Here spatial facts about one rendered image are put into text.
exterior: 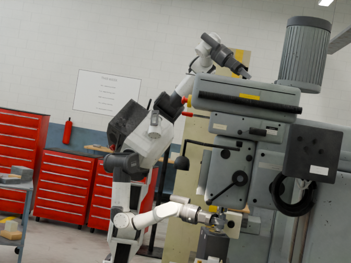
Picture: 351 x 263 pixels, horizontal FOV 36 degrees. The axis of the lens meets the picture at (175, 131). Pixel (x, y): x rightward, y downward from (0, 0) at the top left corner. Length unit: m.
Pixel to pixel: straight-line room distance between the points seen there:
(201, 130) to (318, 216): 2.05
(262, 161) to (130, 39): 9.56
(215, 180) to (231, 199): 0.11
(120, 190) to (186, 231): 1.72
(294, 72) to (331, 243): 0.75
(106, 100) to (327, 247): 9.70
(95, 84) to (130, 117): 9.05
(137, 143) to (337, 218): 1.03
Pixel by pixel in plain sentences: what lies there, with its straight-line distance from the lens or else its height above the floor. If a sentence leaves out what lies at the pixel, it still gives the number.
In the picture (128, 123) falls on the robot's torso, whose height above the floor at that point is 1.60.
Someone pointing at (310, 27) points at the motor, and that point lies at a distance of 2.47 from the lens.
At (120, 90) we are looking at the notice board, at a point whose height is 2.15.
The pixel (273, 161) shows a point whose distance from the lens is 2.39.
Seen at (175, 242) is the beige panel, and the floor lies 0.72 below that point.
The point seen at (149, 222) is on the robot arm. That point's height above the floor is 1.16.
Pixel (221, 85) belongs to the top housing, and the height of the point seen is 1.84.
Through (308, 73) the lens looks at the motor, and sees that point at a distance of 2.44.
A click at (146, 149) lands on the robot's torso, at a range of 2.69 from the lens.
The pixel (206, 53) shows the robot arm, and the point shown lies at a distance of 2.54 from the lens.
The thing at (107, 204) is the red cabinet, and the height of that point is 0.43.
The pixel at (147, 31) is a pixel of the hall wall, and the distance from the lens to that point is 11.77.
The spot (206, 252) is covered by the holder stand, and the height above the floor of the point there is 1.01.
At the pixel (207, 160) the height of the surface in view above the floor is 1.50.
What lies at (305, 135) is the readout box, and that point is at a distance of 2.15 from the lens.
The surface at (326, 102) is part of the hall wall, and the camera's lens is 11.75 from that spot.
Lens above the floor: 1.65
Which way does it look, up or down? 1 degrees down
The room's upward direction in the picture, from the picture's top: 10 degrees clockwise
